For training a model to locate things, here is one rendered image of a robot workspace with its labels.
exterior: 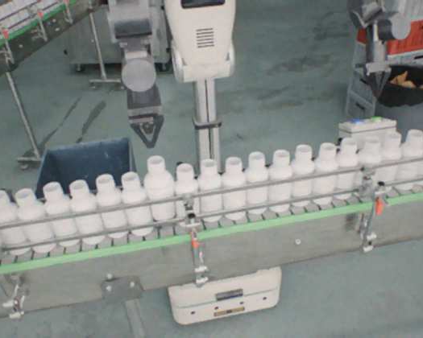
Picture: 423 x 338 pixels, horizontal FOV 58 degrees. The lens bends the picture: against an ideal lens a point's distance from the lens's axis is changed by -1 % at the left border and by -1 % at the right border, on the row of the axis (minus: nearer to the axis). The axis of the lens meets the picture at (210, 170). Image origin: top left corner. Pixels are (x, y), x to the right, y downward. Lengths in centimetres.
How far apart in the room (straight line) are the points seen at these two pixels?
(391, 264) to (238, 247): 144
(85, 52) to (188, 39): 359
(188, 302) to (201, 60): 104
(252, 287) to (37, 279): 104
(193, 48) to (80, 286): 83
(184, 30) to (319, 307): 144
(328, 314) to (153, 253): 125
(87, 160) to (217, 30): 68
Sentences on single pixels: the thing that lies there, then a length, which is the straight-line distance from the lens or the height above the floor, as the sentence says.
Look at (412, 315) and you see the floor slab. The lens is 219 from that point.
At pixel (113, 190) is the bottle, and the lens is 92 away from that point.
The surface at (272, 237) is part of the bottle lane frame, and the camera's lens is 104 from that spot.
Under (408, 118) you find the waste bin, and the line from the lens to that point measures 285.
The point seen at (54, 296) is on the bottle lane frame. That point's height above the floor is 87.
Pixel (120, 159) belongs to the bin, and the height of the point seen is 85.
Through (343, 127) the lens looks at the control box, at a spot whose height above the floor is 110.
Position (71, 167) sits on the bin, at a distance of 158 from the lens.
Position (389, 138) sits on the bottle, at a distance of 106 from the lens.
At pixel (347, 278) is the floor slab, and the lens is 223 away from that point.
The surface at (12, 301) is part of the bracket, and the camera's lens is 105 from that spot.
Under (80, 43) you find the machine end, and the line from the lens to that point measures 488.
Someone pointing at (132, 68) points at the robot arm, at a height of 145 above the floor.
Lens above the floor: 168
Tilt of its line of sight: 36 degrees down
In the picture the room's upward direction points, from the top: 4 degrees counter-clockwise
